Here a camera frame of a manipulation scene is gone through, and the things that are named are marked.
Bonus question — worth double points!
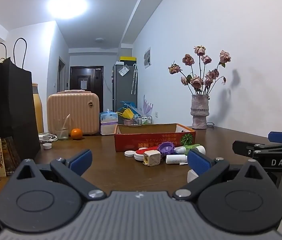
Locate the white plastic block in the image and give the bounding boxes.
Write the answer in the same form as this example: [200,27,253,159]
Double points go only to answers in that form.
[187,169,202,184]

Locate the white charger cable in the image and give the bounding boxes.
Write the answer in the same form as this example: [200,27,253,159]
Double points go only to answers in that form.
[38,133,58,143]

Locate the wall picture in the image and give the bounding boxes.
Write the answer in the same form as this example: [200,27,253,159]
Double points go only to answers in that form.
[144,47,152,69]

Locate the grey fridge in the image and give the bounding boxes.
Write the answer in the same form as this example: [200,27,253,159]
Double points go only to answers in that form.
[112,64,138,111]

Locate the clear plastic spoon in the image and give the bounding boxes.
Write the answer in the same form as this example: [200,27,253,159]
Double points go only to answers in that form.
[61,114,71,131]

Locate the white charger cube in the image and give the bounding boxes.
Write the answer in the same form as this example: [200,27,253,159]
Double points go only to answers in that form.
[143,151,162,167]

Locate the yellow bottle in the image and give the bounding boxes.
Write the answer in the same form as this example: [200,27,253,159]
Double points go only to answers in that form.
[32,83,45,134]

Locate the grey ceramic vase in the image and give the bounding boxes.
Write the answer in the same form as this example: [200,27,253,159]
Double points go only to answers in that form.
[191,94,210,130]

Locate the purple paper plant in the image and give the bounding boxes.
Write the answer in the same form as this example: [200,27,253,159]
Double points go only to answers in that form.
[142,95,154,117]

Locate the purple plastic lid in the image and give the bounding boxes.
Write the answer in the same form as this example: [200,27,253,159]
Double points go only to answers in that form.
[158,142,176,156]

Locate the ceiling light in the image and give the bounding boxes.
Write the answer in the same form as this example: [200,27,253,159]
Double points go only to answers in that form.
[47,0,89,20]

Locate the orange fruit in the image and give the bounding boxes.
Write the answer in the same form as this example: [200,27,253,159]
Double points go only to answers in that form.
[71,128,83,140]

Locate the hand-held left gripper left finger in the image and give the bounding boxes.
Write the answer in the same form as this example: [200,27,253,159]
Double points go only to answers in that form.
[11,149,107,201]

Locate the dark entrance door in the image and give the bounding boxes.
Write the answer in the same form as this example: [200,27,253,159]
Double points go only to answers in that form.
[70,66,104,113]

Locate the folded white umbrella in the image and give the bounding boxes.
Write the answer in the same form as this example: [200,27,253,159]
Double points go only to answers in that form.
[131,64,139,95]

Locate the side door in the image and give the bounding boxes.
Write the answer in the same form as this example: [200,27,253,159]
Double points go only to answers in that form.
[58,56,67,93]

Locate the green and white tube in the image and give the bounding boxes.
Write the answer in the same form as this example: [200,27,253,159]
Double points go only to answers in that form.
[174,144,206,155]

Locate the blue bag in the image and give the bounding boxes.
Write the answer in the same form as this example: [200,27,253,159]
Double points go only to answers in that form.
[120,101,138,111]

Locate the red cardboard box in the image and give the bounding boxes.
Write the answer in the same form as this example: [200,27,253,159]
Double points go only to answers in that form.
[114,123,196,153]

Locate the yellow watering can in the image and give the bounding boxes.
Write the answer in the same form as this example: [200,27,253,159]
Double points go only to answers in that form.
[117,107,135,120]

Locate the clear glass cup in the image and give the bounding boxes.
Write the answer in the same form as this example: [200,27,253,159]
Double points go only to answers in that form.
[55,126,69,141]

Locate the pink suitcase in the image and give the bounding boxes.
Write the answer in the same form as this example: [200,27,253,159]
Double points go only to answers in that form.
[47,90,100,136]

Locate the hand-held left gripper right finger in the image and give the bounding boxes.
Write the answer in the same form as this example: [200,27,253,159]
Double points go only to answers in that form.
[172,149,272,202]

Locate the dried pink roses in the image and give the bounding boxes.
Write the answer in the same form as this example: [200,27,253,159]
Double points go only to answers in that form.
[168,45,232,96]

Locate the wire rack with bottles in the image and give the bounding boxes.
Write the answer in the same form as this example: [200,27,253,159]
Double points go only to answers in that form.
[133,114,153,125]

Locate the red and white lint brush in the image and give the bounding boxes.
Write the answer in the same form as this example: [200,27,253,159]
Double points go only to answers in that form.
[134,147,161,161]

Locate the black paper bag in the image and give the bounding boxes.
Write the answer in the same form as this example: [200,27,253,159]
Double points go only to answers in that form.
[0,38,41,161]

